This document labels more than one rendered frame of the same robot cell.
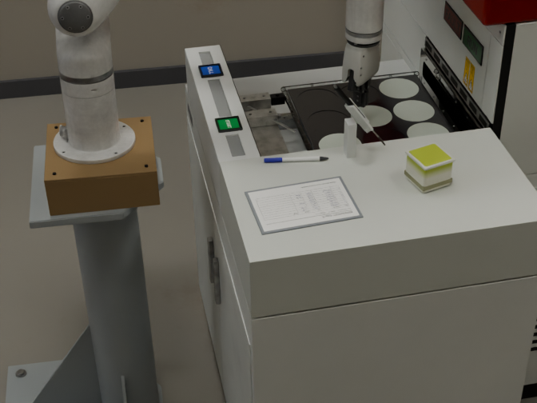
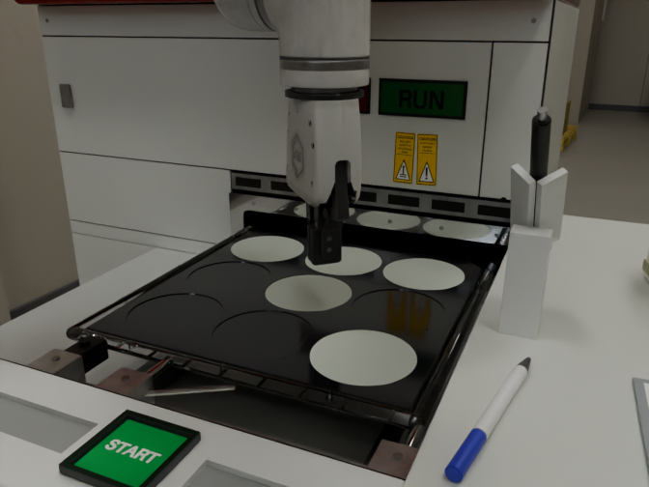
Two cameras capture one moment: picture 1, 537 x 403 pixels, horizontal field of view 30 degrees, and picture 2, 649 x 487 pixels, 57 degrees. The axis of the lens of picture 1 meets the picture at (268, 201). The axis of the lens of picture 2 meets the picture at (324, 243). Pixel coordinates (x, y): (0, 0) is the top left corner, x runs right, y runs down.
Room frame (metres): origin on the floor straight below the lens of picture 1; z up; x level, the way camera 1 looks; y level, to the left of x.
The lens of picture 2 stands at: (1.71, 0.26, 1.20)
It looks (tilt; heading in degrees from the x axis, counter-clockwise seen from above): 20 degrees down; 305
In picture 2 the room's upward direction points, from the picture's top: straight up
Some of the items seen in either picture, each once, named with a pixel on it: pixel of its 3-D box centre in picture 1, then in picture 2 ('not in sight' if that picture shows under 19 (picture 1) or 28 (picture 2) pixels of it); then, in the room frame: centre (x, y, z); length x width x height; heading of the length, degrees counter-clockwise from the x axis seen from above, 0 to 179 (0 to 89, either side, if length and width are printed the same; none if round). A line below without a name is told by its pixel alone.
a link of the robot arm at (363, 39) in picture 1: (363, 31); (324, 73); (2.05, -0.22, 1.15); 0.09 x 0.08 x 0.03; 144
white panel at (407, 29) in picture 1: (436, 26); (257, 142); (2.33, -0.44, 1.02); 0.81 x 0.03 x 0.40; 11
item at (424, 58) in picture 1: (451, 104); (359, 238); (2.15, -0.46, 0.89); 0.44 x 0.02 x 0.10; 11
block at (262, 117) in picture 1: (260, 117); (106, 408); (2.10, 0.02, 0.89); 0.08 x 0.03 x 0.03; 101
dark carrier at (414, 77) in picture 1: (371, 117); (308, 294); (2.09, -0.26, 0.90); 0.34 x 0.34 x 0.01; 11
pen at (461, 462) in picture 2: (296, 159); (495, 409); (1.81, -0.06, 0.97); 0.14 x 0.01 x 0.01; 92
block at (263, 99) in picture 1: (254, 101); (36, 386); (2.18, 0.03, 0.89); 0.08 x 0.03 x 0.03; 101
